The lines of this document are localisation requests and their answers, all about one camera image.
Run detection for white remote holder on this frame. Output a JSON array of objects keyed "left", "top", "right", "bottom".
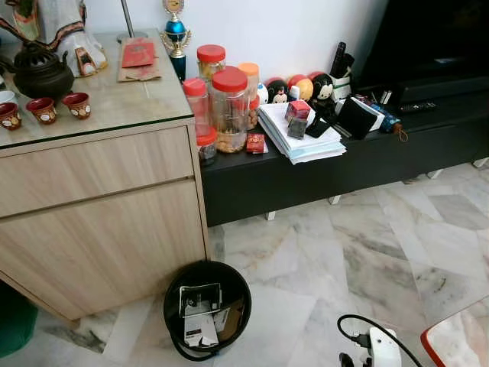
[{"left": 332, "top": 75, "right": 354, "bottom": 100}]

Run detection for dark box with red top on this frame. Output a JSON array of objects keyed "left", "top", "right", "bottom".
[{"left": 286, "top": 99, "right": 313, "bottom": 139}]

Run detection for light wood cabinet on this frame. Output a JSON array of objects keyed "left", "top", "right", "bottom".
[{"left": 0, "top": 31, "right": 212, "bottom": 322}]

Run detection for black TV console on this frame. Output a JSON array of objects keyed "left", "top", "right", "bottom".
[{"left": 200, "top": 76, "right": 489, "bottom": 227}]

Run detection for large red lid cookie jar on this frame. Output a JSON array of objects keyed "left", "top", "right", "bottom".
[{"left": 210, "top": 67, "right": 250, "bottom": 154}]

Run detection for slim red lid jar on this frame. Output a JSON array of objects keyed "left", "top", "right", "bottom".
[{"left": 183, "top": 78, "right": 210, "bottom": 138}]

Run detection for small red lid dark jar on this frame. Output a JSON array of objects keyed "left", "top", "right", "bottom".
[{"left": 196, "top": 128, "right": 219, "bottom": 166}]

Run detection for small black mouse plush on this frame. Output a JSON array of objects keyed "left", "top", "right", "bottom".
[{"left": 265, "top": 79, "right": 290, "bottom": 104}]

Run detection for black soundbar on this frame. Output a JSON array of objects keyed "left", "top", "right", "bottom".
[{"left": 382, "top": 75, "right": 489, "bottom": 105}]

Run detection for black cast iron teapot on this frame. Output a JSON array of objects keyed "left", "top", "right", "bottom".
[{"left": 0, "top": 47, "right": 76, "bottom": 100}]

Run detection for metal lamp stand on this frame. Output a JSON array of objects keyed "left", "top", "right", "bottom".
[{"left": 117, "top": 0, "right": 148, "bottom": 43}]

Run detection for stack of white papers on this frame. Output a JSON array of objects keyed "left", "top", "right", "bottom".
[{"left": 257, "top": 102, "right": 347, "bottom": 165}]

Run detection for white box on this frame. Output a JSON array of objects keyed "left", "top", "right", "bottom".
[{"left": 359, "top": 96, "right": 387, "bottom": 131}]

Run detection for black television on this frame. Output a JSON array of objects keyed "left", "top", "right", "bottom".
[{"left": 354, "top": 0, "right": 489, "bottom": 89}]

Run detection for clear plastic package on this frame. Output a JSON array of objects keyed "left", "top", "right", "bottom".
[{"left": 179, "top": 283, "right": 223, "bottom": 318}]

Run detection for yellow and red bear plush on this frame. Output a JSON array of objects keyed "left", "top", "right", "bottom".
[{"left": 287, "top": 74, "right": 314, "bottom": 102}]

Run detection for large black mouse plush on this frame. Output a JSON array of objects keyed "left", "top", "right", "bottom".
[{"left": 309, "top": 73, "right": 335, "bottom": 105}]

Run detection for small black stand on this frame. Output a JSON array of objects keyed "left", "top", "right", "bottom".
[{"left": 306, "top": 115, "right": 332, "bottom": 139}]

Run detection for green stool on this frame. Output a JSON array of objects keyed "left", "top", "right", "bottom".
[{"left": 0, "top": 283, "right": 38, "bottom": 359}]

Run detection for orange lid snack jar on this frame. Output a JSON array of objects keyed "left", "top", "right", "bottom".
[{"left": 238, "top": 63, "right": 261, "bottom": 128}]

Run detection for brown patterned tea cup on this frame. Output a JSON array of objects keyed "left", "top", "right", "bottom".
[
  {"left": 0, "top": 102, "right": 22, "bottom": 131},
  {"left": 26, "top": 97, "right": 58, "bottom": 125},
  {"left": 63, "top": 92, "right": 92, "bottom": 120}
]

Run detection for small red box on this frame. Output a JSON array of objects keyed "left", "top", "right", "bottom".
[{"left": 245, "top": 134, "right": 267, "bottom": 154}]

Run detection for red lid jar yellow snacks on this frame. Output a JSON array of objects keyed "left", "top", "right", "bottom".
[{"left": 197, "top": 44, "right": 227, "bottom": 81}]

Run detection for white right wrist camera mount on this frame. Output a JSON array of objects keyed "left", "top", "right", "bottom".
[{"left": 369, "top": 327, "right": 403, "bottom": 367}]

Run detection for white ceramic elephant statue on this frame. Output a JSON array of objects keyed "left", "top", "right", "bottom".
[{"left": 0, "top": 0, "right": 108, "bottom": 78}]

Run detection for black box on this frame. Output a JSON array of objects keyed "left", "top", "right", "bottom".
[{"left": 337, "top": 96, "right": 375, "bottom": 141}]

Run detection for blue pack with strap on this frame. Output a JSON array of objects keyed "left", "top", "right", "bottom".
[{"left": 378, "top": 107, "right": 410, "bottom": 143}]

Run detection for black round rubbish bin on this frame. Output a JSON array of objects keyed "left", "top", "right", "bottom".
[{"left": 163, "top": 261, "right": 252, "bottom": 362}]

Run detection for brown paper envelope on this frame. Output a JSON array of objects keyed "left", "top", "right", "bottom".
[{"left": 117, "top": 57, "right": 163, "bottom": 83}]

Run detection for gold and blue trophy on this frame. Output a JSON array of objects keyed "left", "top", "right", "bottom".
[{"left": 160, "top": 0, "right": 193, "bottom": 81}]

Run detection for red packet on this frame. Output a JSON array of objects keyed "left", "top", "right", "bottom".
[{"left": 121, "top": 38, "right": 157, "bottom": 70}]

